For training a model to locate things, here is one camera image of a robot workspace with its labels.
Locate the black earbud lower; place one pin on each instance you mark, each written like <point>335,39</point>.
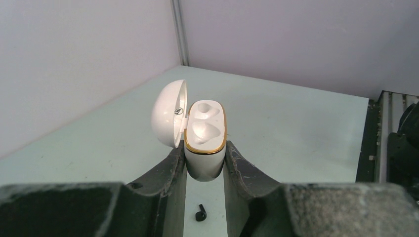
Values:
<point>201,215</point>

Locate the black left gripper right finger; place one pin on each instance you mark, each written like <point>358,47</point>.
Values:
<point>259,206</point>

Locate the white earbud charging case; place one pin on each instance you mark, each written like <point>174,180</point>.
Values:
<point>202,128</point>

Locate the left aluminium frame post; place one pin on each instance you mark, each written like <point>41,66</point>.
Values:
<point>180,32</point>

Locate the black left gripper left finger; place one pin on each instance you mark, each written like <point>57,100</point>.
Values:
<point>152,205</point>

